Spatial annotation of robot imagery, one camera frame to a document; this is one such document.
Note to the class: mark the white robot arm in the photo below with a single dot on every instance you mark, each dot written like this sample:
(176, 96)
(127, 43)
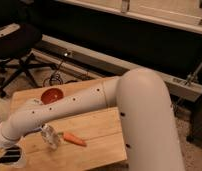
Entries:
(145, 107)

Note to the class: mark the wooden table board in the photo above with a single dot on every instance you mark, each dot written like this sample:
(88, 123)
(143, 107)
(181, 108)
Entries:
(91, 139)

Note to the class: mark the red bowl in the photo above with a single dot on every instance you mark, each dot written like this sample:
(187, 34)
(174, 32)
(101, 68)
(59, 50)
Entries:
(51, 95)

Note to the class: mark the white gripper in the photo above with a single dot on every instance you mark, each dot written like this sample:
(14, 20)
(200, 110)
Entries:
(14, 155)

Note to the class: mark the white ceramic cup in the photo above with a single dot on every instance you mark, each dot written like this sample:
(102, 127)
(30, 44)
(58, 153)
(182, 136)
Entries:
(22, 161)

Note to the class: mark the orange toy carrot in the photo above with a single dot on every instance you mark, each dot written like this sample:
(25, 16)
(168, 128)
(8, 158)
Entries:
(69, 137)

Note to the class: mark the clear glass bottle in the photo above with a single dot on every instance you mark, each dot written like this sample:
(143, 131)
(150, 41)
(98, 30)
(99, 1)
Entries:
(50, 136)

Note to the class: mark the black office chair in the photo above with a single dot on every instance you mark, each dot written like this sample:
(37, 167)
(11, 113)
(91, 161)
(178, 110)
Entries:
(16, 42)

